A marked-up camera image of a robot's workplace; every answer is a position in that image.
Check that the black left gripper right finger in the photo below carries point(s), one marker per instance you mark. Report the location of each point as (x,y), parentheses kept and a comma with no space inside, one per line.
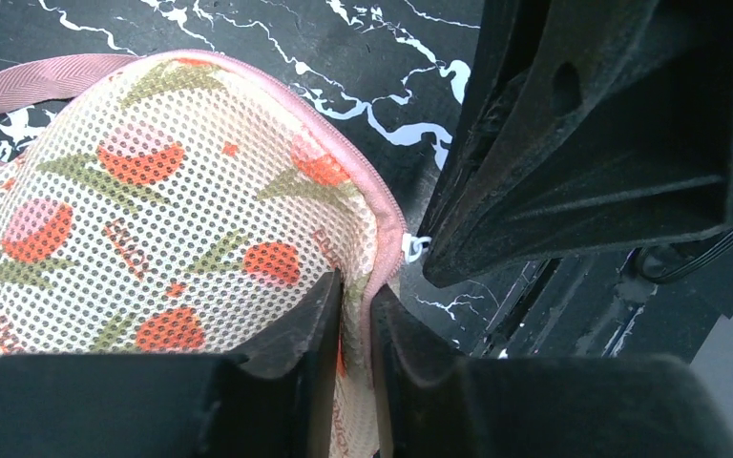
(434,401)

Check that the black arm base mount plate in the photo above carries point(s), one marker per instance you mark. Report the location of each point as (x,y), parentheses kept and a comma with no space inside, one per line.
(602,305)

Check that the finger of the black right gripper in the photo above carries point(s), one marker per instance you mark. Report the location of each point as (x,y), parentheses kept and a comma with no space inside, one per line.
(587,126)

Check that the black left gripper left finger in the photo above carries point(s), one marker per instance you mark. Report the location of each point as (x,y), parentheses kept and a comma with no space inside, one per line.
(270,396)

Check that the floral mesh laundry bag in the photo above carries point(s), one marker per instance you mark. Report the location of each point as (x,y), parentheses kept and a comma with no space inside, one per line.
(182,202)

